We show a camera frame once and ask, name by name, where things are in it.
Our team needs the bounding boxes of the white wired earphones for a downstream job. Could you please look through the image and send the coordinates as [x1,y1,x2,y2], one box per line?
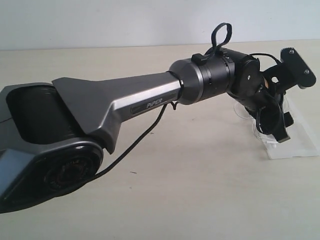
[233,102,278,148]

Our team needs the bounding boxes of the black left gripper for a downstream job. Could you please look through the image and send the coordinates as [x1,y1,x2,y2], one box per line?
[234,82,294,143]

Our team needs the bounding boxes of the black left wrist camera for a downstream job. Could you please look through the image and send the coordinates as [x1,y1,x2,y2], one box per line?
[263,47,317,94]

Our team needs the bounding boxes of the clear plastic storage case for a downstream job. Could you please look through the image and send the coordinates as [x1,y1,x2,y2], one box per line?
[262,97,320,160]

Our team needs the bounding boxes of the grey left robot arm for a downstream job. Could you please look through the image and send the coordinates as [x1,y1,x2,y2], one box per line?
[0,47,303,213]

